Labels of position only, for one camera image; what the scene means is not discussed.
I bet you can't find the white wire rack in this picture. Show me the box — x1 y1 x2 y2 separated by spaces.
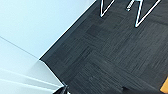
98 0 162 28

